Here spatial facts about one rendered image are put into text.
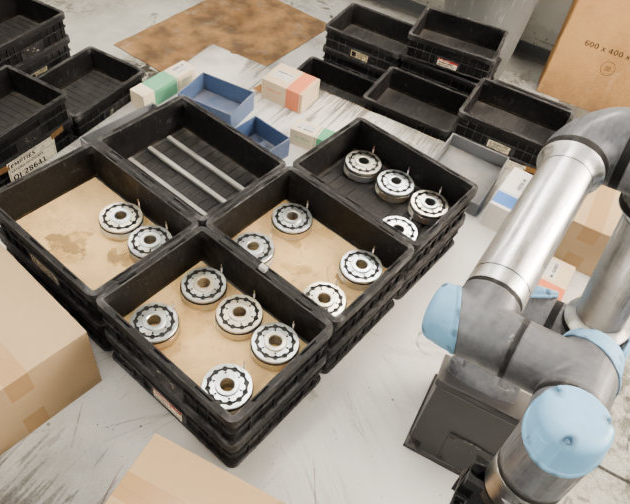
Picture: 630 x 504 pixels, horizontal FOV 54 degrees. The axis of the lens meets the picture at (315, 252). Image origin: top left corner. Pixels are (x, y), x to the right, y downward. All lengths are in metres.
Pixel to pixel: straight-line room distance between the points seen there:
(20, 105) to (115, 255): 1.19
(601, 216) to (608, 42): 2.14
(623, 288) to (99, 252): 1.10
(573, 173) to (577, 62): 3.02
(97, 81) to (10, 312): 1.64
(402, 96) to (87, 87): 1.37
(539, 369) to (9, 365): 0.96
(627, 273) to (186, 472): 0.82
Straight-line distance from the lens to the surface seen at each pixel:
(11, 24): 3.08
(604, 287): 1.12
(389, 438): 1.42
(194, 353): 1.33
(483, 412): 1.21
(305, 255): 1.50
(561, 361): 0.71
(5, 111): 2.57
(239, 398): 1.25
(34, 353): 1.31
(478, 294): 0.74
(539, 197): 0.85
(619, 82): 3.92
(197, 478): 1.19
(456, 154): 2.10
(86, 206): 1.64
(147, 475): 1.20
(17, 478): 1.42
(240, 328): 1.33
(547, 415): 0.62
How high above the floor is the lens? 1.97
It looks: 49 degrees down
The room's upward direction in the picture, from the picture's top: 9 degrees clockwise
